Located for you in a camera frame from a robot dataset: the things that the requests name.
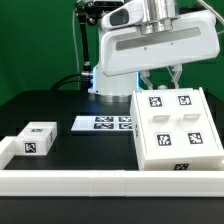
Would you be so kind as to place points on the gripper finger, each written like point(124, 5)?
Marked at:
point(146, 81)
point(175, 72)

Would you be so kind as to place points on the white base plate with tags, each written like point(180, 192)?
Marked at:
point(102, 123)

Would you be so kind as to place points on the white cabinet body box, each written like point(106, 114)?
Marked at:
point(186, 161)

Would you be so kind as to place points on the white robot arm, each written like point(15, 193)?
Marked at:
point(151, 16)

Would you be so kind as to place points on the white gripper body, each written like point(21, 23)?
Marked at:
point(193, 38)

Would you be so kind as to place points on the white cabinet top block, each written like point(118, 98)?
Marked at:
point(36, 139)

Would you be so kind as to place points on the white U-shaped fence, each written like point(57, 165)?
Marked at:
point(105, 183)

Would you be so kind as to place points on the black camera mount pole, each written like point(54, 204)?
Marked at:
point(88, 13)

